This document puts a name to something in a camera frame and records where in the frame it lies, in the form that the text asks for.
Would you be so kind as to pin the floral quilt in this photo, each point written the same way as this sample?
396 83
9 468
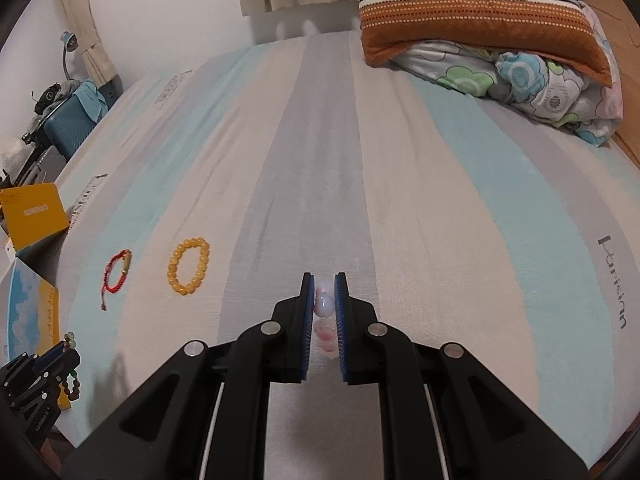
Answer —
540 90

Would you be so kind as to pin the grey plastic case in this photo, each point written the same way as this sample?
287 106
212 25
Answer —
40 170

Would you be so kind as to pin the black headphones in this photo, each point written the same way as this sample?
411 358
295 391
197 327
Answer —
50 96

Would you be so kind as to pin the yellow cardboard box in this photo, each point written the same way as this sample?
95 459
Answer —
35 212

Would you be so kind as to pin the blue sky print box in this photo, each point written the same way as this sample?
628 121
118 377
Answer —
30 300

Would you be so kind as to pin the wooden headboard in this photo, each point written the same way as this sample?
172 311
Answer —
620 60

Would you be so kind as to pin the white plastic bag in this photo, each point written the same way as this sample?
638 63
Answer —
11 152

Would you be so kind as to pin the blue suitcase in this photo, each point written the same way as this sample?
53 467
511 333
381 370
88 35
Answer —
70 120

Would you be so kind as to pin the blue desk lamp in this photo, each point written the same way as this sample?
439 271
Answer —
70 40

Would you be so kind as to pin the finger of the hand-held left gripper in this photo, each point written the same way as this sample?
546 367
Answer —
52 354
67 362

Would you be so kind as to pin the narrow beige curtain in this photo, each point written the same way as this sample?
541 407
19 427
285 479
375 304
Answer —
95 35

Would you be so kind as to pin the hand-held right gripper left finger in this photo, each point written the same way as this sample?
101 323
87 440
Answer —
309 330

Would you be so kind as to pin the striped orange pillow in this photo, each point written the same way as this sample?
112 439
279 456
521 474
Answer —
475 15

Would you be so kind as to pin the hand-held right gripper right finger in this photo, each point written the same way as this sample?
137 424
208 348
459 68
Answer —
341 330

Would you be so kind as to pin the light blue cloth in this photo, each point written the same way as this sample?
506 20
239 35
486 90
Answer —
90 95

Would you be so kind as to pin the striped bed sheet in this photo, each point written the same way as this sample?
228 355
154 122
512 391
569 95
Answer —
400 185

